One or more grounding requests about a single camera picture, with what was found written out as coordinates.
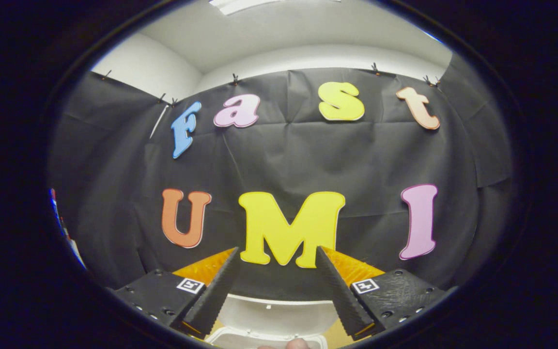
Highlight large ceiling light panel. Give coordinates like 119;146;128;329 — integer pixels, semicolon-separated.
210;0;342;15

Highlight wooden desktop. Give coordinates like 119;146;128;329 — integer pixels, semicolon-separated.
209;317;359;349

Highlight black backdrop cloth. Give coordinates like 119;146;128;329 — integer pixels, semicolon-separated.
46;51;517;301

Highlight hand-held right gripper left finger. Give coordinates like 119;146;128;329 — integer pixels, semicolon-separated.
114;246;240;340

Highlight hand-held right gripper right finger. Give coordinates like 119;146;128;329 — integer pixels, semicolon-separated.
315;246;456;341

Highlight white desktop garbage bin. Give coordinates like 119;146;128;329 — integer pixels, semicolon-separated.
205;293;340;349

